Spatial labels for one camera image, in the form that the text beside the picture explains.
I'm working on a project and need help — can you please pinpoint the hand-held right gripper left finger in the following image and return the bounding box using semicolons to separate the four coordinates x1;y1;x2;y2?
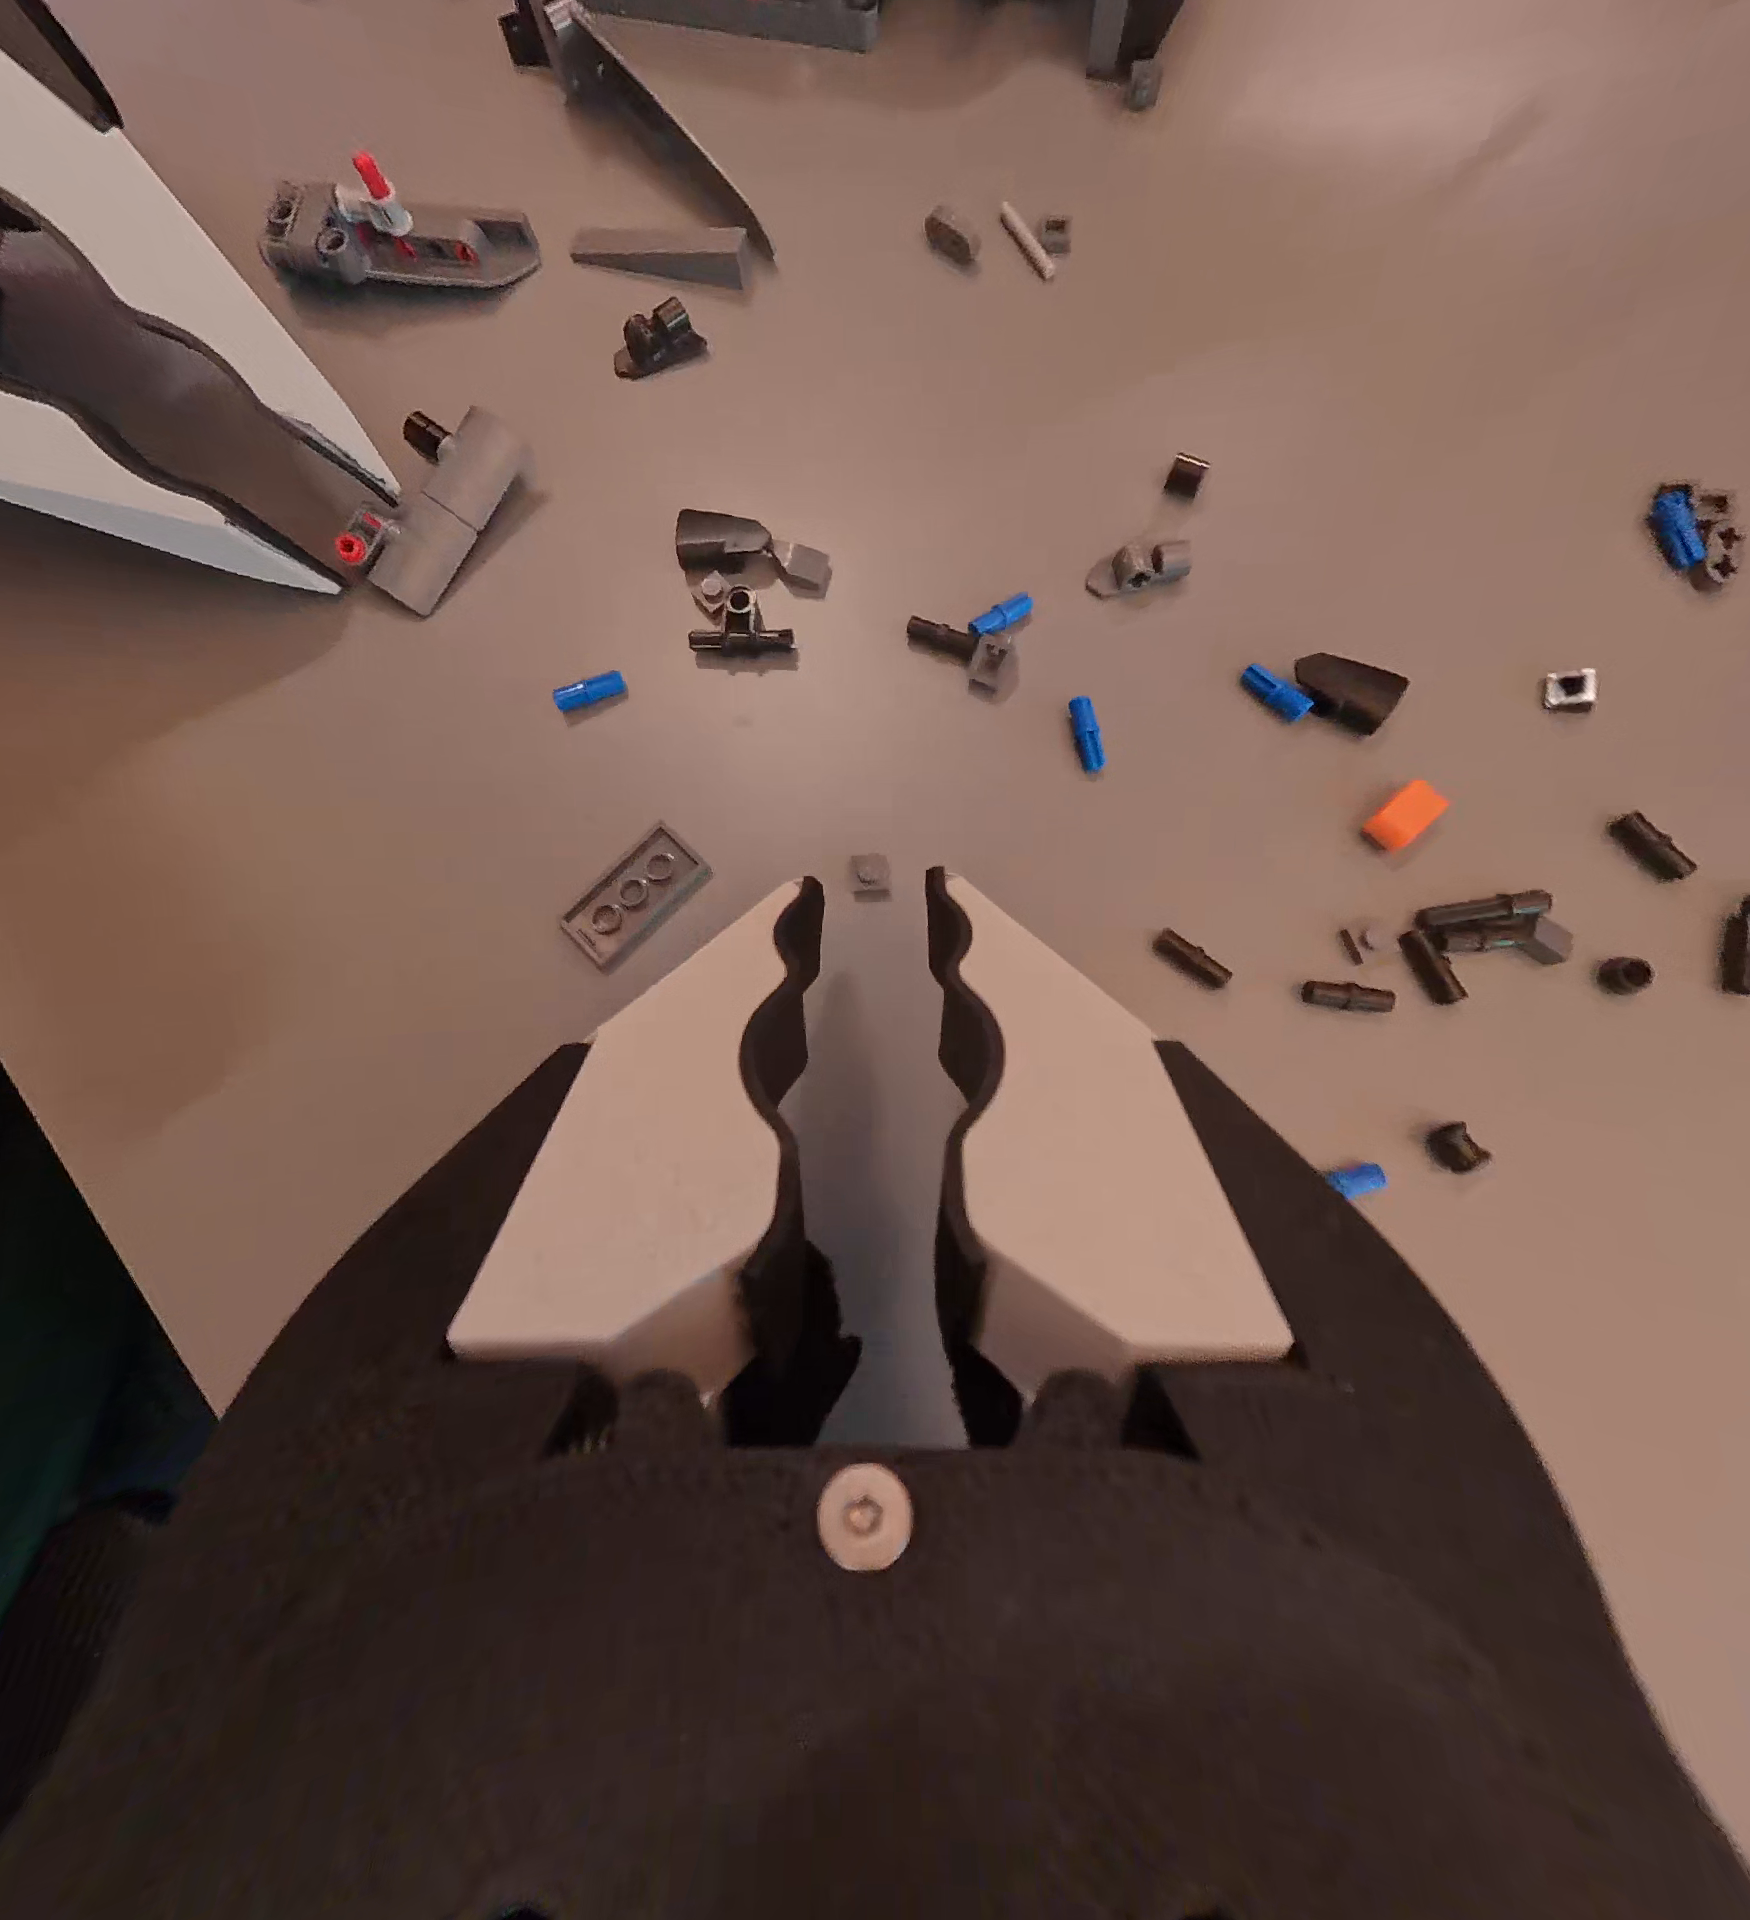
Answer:
443;873;864;1448

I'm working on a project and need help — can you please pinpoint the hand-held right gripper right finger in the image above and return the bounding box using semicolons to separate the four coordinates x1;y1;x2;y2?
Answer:
924;865;1297;1448

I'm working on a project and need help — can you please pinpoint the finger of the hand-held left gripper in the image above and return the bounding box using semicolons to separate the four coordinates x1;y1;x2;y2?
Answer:
0;157;368;597
0;0;407;552

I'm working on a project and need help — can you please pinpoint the grey beam sub-assembly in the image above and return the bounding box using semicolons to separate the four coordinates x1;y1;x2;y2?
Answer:
260;150;542;297

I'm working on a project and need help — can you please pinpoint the grey panel with black connector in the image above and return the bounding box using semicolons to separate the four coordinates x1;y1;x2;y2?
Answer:
333;406;527;618

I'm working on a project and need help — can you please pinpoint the toy car model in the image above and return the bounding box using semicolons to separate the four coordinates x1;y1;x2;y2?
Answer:
583;0;1184;80

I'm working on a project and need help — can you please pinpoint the dark grey rectangular plate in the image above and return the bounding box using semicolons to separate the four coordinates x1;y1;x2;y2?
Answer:
560;824;711;973

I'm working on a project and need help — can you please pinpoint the black beam with grey connector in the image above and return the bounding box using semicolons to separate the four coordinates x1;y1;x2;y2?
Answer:
1400;889;1574;1006

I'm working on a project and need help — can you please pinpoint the grey triangular panel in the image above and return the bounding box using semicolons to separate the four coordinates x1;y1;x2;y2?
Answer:
507;0;774;261

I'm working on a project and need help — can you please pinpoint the black curved slope piece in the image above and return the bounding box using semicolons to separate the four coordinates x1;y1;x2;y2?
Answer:
1294;651;1412;737

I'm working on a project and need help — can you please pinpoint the black rounded piece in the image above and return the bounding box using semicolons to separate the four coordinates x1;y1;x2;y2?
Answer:
613;297;710;380

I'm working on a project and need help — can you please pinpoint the black cross-shaped connector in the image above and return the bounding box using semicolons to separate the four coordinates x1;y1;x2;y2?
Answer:
689;590;798;661

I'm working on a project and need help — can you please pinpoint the dark grey toy piece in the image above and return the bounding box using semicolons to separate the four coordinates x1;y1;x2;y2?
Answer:
675;510;832;597

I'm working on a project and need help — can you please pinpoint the blue pin with dark connector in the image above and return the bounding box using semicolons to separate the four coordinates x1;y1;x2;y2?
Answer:
1648;483;1748;592

